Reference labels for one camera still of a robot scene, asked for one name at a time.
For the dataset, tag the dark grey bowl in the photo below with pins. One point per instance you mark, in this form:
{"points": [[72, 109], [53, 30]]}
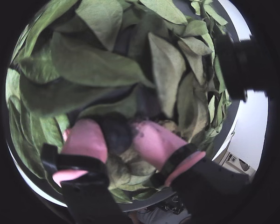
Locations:
{"points": [[140, 205]]}

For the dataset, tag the large dark green leaf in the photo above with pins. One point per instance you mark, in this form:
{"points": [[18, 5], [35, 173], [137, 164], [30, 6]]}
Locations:
{"points": [[60, 95]]}

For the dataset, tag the dark blueberry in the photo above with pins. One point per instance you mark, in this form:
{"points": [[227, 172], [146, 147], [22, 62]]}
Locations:
{"points": [[117, 137]]}

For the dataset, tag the black camera lens mount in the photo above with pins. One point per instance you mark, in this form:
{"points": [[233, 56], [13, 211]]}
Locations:
{"points": [[238, 63]]}

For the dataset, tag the long pale green leaf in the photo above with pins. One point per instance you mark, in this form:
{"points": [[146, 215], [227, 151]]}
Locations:
{"points": [[165, 74]]}

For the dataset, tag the small pale green leaf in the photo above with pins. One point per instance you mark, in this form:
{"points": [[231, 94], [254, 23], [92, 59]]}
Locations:
{"points": [[196, 26]]}

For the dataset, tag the pink padded gripper finger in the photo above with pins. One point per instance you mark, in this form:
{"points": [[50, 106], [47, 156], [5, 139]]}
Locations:
{"points": [[86, 140], [154, 144]]}

